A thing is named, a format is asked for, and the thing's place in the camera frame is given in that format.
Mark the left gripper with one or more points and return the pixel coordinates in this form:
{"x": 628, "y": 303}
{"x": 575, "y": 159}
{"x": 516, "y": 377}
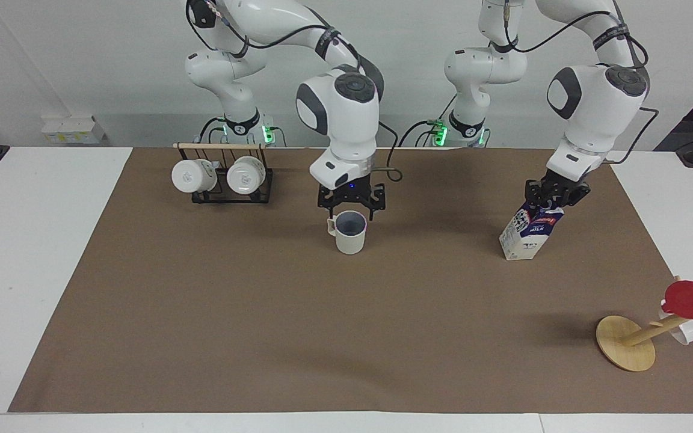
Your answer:
{"x": 563, "y": 180}

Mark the white and blue milk carton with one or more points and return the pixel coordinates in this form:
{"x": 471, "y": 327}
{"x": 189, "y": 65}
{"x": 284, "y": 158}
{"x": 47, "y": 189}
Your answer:
{"x": 526, "y": 236}

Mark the wooden mug tree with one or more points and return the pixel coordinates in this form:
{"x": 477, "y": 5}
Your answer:
{"x": 625, "y": 344}

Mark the white plastic cup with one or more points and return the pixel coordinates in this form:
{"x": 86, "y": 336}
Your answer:
{"x": 686, "y": 331}

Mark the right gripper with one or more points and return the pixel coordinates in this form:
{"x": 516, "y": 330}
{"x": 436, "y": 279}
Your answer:
{"x": 351, "y": 193}

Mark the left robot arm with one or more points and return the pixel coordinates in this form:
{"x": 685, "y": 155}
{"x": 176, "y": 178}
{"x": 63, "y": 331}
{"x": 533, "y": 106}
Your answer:
{"x": 593, "y": 102}

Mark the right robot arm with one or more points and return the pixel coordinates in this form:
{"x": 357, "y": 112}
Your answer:
{"x": 346, "y": 120}

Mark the white box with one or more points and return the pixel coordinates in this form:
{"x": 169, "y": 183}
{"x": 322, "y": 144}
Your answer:
{"x": 73, "y": 129}

